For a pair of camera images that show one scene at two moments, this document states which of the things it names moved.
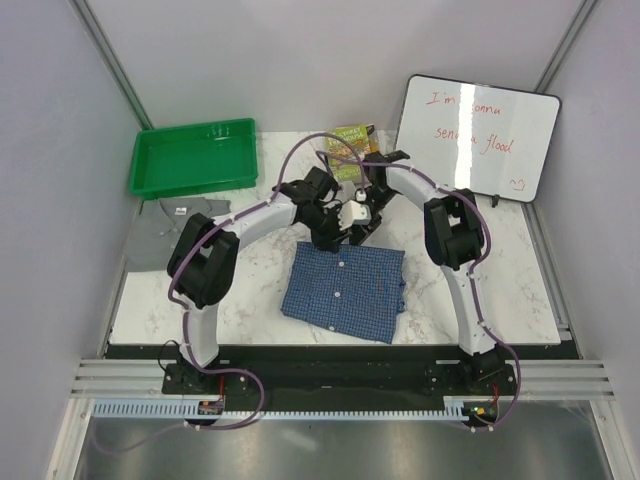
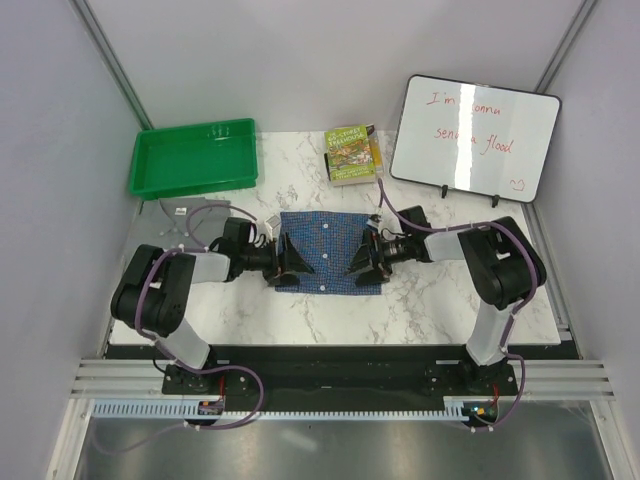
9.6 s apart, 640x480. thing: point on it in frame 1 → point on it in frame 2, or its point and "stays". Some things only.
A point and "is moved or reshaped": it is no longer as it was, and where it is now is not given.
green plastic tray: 193,159 stays
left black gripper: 331,240 → 290,264
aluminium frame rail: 536,379 stays
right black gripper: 359,232 → 363,262
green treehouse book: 342,162 stays
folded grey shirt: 159,228 stays
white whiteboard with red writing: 477,138 stays
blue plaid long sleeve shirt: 356,289 is moved or reshaped
